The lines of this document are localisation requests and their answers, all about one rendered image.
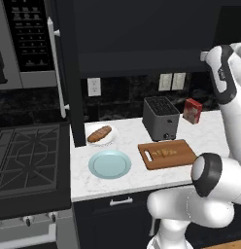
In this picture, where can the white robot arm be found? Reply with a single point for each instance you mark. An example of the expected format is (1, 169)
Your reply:
(219, 191)

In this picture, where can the wooden cutting board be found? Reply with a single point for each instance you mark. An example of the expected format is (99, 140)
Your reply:
(177, 159)

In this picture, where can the dark base cabinet door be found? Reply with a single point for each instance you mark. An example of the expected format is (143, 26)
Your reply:
(116, 228)

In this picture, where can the red box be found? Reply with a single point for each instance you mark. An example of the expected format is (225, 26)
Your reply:
(192, 112)

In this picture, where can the grey toaster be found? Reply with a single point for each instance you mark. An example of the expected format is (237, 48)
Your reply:
(160, 121)

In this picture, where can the dark wall cabinet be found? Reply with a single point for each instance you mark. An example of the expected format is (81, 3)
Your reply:
(142, 35)

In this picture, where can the wooden surface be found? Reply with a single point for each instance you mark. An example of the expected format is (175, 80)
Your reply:
(226, 244)

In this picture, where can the brown baguette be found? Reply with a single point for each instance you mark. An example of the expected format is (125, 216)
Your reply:
(99, 134)

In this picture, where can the dark open cabinet door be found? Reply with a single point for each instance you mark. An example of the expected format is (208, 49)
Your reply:
(74, 81)

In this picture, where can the dark drawer front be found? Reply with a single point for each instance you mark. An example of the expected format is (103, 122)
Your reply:
(103, 204)

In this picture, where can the black gas stove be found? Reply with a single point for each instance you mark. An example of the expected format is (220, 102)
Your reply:
(31, 168)

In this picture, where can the white plate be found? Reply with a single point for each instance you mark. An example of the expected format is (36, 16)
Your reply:
(110, 137)

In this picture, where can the silver stove knob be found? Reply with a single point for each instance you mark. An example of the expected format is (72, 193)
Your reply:
(27, 221)
(53, 217)

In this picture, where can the white wall outlet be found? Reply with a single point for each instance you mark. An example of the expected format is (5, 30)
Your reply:
(94, 87)

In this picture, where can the light blue plate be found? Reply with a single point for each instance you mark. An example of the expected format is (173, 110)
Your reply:
(110, 164)

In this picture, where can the white light switch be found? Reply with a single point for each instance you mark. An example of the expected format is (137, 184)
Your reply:
(179, 81)
(165, 82)

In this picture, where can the stainless microwave oven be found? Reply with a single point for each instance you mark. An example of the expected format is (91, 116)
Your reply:
(15, 45)

